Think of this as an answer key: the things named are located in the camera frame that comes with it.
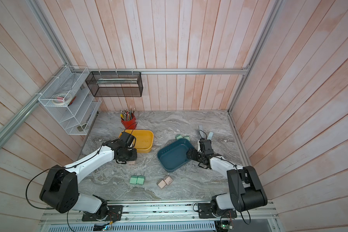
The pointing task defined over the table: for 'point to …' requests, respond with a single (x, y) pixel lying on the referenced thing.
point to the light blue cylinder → (210, 136)
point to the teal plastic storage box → (174, 155)
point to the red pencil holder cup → (131, 124)
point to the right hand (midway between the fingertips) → (192, 153)
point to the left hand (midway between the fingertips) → (133, 158)
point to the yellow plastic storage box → (144, 139)
